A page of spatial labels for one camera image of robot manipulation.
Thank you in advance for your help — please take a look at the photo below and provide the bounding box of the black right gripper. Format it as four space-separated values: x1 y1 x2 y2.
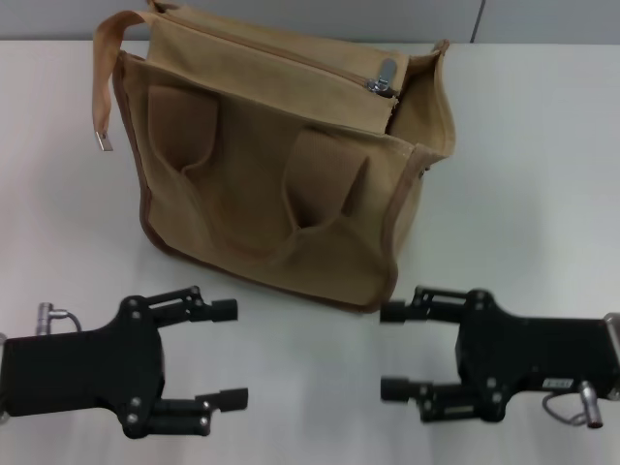
380 285 617 424

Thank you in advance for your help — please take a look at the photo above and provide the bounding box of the khaki canvas food bag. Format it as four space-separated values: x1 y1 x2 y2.
91 0 459 315

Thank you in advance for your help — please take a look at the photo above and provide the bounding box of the right gripper cable with plug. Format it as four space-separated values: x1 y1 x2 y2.
541 380 605 431

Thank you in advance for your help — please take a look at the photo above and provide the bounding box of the left gripper cable with plug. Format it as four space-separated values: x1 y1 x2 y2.
37 302 86 335

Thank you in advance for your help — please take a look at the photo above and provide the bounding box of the gripper cable with plug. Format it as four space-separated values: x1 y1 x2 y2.
37 302 86 335
541 380 605 431

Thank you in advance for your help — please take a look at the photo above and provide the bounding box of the silver metal zipper pull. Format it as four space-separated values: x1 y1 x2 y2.
365 57 399 98

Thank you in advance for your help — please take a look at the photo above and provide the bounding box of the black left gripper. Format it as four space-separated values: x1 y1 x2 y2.
0 284 251 441

